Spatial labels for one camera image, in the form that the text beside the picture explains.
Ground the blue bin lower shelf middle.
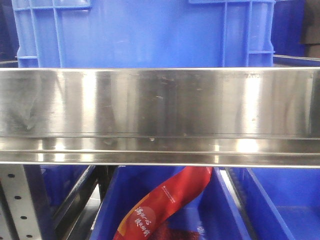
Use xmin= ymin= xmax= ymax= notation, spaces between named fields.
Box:
xmin=90 ymin=166 xmax=251 ymax=240

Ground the blue bin shelf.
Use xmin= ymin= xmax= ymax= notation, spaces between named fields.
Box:
xmin=229 ymin=167 xmax=320 ymax=240
xmin=90 ymin=166 xmax=251 ymax=240

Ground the large blue plastic bin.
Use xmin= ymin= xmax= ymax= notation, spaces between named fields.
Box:
xmin=11 ymin=0 xmax=275 ymax=68

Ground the blue bin lower shelf right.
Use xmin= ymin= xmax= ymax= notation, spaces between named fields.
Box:
xmin=229 ymin=167 xmax=320 ymax=240

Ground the red snack bag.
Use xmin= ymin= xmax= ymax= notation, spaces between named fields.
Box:
xmin=113 ymin=166 xmax=213 ymax=240

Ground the perforated steel shelf upright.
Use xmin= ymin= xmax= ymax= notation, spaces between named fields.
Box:
xmin=0 ymin=164 xmax=42 ymax=240

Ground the stainless steel shelf rail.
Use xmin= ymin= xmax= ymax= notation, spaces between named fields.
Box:
xmin=0 ymin=67 xmax=320 ymax=168

